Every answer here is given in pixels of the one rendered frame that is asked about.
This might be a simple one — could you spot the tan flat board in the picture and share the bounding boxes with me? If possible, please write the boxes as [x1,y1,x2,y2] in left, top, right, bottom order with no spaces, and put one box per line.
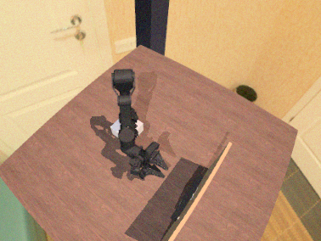
[161,142,231,241]

